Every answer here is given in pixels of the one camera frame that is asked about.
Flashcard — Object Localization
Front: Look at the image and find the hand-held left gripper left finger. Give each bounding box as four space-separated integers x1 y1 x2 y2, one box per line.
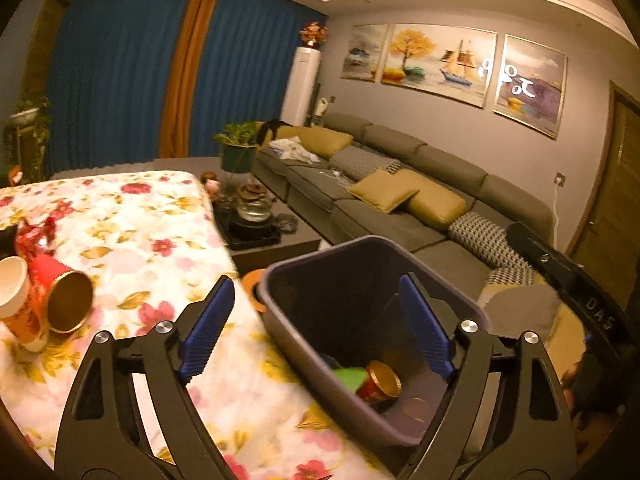
55 275 238 480

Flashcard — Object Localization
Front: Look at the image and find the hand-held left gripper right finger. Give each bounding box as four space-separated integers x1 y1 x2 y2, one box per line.
397 272 576 480

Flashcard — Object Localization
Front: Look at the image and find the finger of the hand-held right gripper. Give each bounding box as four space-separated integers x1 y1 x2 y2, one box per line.
506 221 584 294

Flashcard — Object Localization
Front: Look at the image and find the red cup gold inside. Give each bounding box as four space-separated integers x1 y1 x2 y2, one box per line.
356 360 402 403
27 254 95 335

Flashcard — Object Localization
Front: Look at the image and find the green foam net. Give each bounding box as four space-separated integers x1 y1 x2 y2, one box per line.
332 366 371 395

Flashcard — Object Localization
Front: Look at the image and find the grey plastic bin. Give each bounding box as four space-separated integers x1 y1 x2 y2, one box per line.
260 235 493 448

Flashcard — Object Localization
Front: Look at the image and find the red wrapper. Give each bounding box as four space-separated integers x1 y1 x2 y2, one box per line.
15 212 58 261

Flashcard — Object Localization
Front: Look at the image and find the orange print paper cup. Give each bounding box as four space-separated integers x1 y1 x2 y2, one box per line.
0 256 51 355

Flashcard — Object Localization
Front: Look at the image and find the black white patterned cushion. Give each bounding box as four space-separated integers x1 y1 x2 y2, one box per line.
330 146 403 181
447 211 531 268
487 266 543 286

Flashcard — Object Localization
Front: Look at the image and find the grey cushion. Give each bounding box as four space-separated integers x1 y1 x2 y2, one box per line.
477 282 563 341

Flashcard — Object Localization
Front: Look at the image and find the orange tape roll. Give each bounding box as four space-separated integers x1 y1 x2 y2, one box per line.
243 268 268 313

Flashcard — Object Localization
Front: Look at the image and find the yellow sofa cover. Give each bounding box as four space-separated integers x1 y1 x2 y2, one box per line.
545 305 588 361

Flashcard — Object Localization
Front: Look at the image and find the wooden door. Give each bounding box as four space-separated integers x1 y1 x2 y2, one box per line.
570 80 640 306

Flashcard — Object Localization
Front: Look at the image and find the black tea tray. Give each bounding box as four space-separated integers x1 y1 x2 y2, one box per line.
217 210 283 250

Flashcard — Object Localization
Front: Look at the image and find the floral tablecloth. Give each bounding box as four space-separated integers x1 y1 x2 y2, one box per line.
0 170 396 480

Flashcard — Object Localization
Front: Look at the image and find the tea tray with kettle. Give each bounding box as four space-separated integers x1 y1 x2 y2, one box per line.
212 195 323 276

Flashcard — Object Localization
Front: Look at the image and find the yellow cushion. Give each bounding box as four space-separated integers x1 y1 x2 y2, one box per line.
405 175 468 233
347 168 421 213
275 126 356 158

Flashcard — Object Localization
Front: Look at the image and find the glass kettle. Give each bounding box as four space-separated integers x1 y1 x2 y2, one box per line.
235 195 275 223

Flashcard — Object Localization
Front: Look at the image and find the grey sectional sofa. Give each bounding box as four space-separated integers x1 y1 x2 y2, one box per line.
252 111 591 321

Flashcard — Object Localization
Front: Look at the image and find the purple landscape painting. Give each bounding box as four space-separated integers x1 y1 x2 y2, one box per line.
492 34 568 140

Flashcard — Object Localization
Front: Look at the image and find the potted plant green pot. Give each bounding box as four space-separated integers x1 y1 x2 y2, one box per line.
212 121 263 173

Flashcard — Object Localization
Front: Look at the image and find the white cloth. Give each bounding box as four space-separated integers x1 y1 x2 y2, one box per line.
269 136 321 163

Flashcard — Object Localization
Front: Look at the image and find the black cloth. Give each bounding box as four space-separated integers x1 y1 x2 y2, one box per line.
256 120 296 143

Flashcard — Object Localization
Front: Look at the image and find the tree and sailboat painting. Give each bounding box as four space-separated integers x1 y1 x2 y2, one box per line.
381 23 498 109

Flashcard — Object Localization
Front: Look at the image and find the orange curtain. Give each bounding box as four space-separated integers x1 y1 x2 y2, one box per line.
159 0 223 158

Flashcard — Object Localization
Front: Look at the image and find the blue curtain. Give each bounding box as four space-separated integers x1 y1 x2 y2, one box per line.
45 0 193 176
189 0 328 158

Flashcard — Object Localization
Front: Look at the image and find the white standing air conditioner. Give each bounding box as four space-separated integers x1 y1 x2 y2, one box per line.
280 46 322 127

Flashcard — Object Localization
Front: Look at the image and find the grey landscape painting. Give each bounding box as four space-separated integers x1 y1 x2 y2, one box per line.
341 23 390 82

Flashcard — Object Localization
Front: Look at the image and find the trailing plant in white bowl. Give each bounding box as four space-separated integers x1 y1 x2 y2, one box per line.
7 97 53 171

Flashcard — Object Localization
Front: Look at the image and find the flower ornament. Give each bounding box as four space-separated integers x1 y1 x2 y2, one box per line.
299 21 329 50

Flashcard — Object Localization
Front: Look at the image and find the white cable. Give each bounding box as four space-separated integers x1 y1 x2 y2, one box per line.
550 182 563 246

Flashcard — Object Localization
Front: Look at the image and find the wooden wall panel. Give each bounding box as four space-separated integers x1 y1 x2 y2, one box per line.
22 0 68 96

